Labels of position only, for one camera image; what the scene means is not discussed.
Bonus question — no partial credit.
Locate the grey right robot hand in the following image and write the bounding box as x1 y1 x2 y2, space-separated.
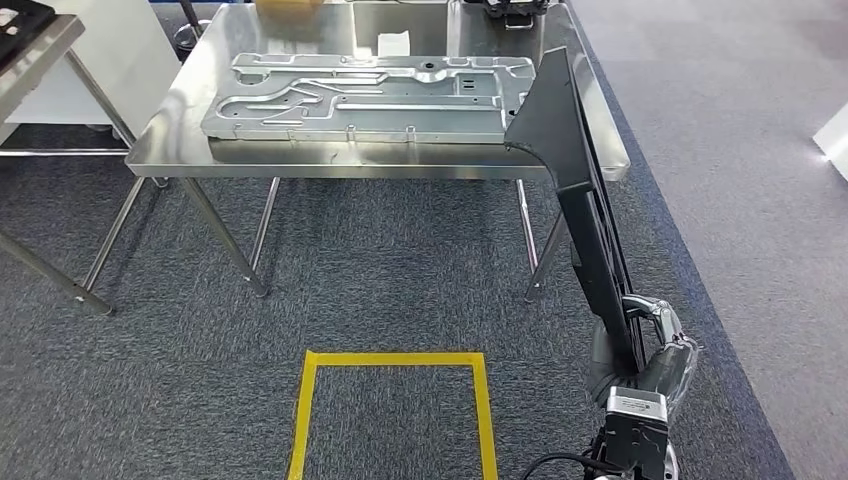
586 294 701 411

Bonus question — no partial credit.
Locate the long black plastic part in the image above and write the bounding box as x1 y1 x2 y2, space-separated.
504 46 647 376

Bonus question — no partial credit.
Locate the stainless steel workbench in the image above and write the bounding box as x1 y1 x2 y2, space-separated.
124 0 632 305

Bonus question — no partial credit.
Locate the white panel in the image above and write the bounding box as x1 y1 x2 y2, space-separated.
813 102 848 183

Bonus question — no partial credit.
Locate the stamped galvanized metal plate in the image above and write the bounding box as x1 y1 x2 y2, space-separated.
200 51 538 146

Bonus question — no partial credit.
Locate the black remote controller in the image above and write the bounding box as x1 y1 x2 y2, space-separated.
480 0 552 31

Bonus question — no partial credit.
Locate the white paper sheet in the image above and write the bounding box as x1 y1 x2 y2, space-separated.
377 30 412 58

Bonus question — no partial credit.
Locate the white cabinet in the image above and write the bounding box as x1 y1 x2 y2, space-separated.
5 0 183 140

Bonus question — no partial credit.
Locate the small stainless steel table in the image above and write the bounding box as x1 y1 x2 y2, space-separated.
0 13 144 318

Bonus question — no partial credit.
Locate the black tray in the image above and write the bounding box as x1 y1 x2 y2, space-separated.
0 0 58 64

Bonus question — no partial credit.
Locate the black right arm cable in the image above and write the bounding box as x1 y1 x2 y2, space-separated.
519 451 621 480

